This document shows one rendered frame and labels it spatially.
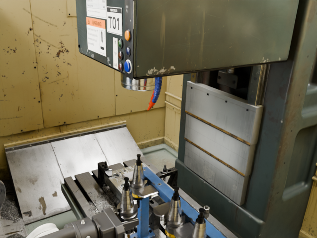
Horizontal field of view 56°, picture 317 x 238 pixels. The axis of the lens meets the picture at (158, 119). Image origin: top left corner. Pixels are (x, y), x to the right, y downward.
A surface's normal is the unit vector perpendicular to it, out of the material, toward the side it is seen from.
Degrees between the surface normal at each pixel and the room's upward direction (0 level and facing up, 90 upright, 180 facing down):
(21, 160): 24
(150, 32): 90
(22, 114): 90
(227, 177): 90
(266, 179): 90
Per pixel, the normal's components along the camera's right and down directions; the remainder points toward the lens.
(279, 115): -0.84, 0.17
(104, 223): 0.04, -0.93
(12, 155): 0.25, -0.71
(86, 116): 0.54, 0.33
